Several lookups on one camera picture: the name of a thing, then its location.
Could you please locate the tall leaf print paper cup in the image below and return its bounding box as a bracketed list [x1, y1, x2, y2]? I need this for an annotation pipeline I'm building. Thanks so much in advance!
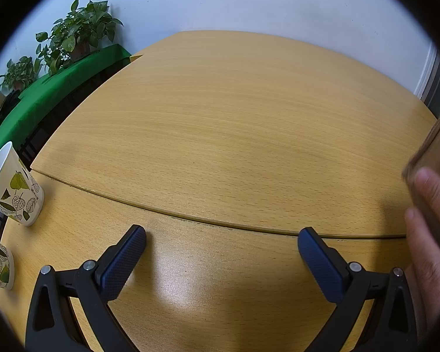
[0, 141, 45, 227]

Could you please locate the short leaf print paper cup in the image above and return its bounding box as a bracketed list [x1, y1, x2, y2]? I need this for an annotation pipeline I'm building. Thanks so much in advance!
[0, 233, 15, 291]

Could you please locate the brown cardboard box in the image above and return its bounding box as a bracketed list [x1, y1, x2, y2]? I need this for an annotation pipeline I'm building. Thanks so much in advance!
[402, 81, 440, 265]

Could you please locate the person's right hand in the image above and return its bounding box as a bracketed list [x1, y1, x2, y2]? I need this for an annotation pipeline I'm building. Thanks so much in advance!
[403, 167, 440, 338]

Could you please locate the white door frame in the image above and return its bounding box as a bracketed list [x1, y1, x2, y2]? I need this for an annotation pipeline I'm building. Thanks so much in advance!
[414, 42, 440, 99]

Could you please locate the large potted green plant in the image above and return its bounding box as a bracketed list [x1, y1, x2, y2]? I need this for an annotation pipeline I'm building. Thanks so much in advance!
[35, 0, 124, 77]

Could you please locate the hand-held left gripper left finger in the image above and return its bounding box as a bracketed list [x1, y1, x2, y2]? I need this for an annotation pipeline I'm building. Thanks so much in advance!
[25, 224, 147, 352]

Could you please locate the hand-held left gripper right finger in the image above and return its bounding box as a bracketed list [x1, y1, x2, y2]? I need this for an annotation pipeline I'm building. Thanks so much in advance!
[298, 227, 419, 352]

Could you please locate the small potted green plant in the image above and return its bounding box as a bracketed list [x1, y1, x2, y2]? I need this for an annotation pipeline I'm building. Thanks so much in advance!
[0, 56, 41, 92]

